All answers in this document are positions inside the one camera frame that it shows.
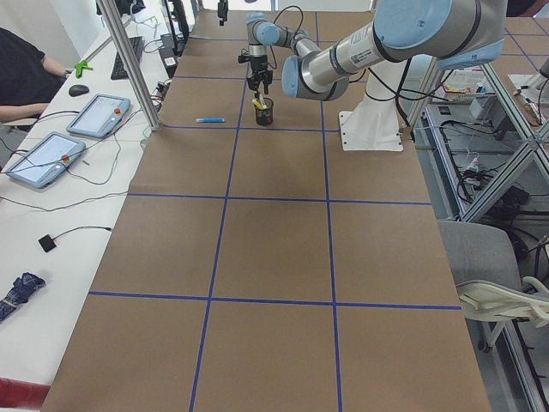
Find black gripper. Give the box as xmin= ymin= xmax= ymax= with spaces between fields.
xmin=247 ymin=55 xmax=273 ymax=100

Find blue marker pen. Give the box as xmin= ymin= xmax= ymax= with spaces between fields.
xmin=196 ymin=118 xmax=226 ymax=124

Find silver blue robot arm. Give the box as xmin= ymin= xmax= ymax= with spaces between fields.
xmin=282 ymin=0 xmax=507 ymax=101
xmin=238 ymin=12 xmax=321 ymax=99

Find black mesh pen cup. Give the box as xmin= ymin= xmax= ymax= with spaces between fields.
xmin=254 ymin=98 xmax=274 ymax=126

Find black keyboard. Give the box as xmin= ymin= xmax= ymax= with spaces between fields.
xmin=110 ymin=35 xmax=145 ymax=81

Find far teach pendant tablet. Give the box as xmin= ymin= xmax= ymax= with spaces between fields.
xmin=66 ymin=94 xmax=130 ymax=138

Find teach pendant tablet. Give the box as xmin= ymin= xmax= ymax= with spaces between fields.
xmin=5 ymin=132 xmax=87 ymax=189
xmin=66 ymin=94 xmax=130 ymax=138

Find brown paper table mat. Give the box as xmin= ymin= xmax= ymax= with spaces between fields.
xmin=44 ymin=11 xmax=490 ymax=411

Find black computer mouse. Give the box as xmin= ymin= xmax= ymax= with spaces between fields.
xmin=68 ymin=84 xmax=89 ymax=97

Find green plastic clamp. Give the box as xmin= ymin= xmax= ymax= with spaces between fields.
xmin=74 ymin=60 xmax=94 ymax=79

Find near teach pendant tablet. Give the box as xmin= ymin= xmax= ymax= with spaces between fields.
xmin=5 ymin=132 xmax=87 ymax=189

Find person in black shirt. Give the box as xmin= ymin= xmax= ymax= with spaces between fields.
xmin=1 ymin=28 xmax=72 ymax=124

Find small black pad device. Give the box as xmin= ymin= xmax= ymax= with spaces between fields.
xmin=38 ymin=234 xmax=57 ymax=252

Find grey office chair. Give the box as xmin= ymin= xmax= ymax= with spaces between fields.
xmin=437 ymin=221 xmax=548 ymax=353

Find folded dark blue umbrella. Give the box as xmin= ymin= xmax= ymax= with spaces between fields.
xmin=1 ymin=272 xmax=46 ymax=322

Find silver aluminium frame post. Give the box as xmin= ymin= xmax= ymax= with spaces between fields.
xmin=97 ymin=0 xmax=160 ymax=131

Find black pad cable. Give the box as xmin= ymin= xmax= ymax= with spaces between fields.
xmin=54 ymin=225 xmax=112 ymax=240

